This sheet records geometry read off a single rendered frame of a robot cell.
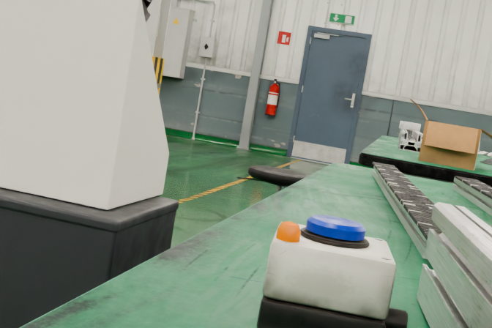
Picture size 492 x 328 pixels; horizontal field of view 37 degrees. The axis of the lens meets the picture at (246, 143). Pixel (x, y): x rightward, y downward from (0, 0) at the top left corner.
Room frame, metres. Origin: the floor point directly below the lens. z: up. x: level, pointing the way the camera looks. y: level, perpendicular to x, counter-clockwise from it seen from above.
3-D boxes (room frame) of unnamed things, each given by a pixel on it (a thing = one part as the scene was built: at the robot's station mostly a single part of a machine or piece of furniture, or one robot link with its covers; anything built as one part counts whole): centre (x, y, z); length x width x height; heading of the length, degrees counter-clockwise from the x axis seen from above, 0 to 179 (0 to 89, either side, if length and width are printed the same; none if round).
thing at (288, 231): (0.47, -0.04, 0.85); 0.01 x 0.01 x 0.01
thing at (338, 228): (0.49, -0.07, 0.84); 0.04 x 0.04 x 0.02
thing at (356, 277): (0.49, -0.08, 0.81); 0.10 x 0.08 x 0.06; 84
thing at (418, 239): (1.28, -0.28, 0.79); 0.96 x 0.04 x 0.03; 174
